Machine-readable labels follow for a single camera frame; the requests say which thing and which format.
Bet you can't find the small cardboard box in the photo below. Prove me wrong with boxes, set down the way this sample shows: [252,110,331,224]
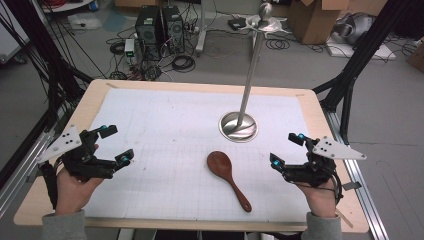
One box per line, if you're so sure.
[405,37,424,74]

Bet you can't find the small black box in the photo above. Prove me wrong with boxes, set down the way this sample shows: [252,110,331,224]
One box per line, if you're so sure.
[227,16,248,32]

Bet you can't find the black computer tower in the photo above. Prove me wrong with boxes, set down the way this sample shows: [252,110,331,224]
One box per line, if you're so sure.
[134,5,165,63]
[161,5,186,55]

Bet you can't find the person's right hand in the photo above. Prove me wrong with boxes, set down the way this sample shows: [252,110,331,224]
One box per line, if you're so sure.
[294,151,338,219]

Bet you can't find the white round table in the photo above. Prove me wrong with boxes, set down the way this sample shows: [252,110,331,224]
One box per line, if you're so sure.
[41,0,97,15]

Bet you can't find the coiled black cable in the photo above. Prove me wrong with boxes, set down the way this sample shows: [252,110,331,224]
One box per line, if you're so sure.
[170,54,197,73]
[108,40,126,56]
[265,37,291,51]

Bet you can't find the small silver power box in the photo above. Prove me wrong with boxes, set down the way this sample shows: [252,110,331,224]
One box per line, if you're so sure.
[123,38,136,65]

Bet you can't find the white grid paper mat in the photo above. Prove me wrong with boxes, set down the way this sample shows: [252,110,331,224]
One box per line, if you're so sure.
[82,87,317,223]

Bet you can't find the silver metal hook stand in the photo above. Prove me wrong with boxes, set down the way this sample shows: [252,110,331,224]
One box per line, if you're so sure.
[217,1,292,144]

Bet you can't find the white metal post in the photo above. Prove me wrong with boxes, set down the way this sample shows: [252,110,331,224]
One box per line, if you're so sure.
[194,0,208,57]

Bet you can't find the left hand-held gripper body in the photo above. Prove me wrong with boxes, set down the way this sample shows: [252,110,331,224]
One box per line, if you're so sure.
[35,124,117,183]

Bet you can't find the aluminium rail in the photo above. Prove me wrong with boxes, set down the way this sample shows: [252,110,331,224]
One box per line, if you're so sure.
[320,107,390,240]
[0,129,57,219]

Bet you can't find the grey white appliance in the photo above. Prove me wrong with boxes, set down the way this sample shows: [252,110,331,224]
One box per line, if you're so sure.
[332,12,375,46]

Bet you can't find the person's left hand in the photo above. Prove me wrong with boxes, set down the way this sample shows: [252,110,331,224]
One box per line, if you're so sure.
[54,143,105,216]

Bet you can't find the brown wooden spoon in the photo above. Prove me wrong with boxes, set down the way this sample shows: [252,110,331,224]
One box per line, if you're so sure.
[206,150,253,214]

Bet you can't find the black metal frame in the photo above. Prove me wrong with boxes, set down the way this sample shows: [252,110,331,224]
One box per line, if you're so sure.
[0,0,95,188]
[312,0,415,145]

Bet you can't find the white flat board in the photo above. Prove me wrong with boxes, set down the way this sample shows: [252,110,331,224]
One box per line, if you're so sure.
[324,35,398,62]

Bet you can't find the large cardboard box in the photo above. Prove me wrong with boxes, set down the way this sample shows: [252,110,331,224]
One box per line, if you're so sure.
[287,0,350,46]

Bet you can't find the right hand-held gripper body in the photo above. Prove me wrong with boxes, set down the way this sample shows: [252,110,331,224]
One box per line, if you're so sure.
[282,135,368,188]

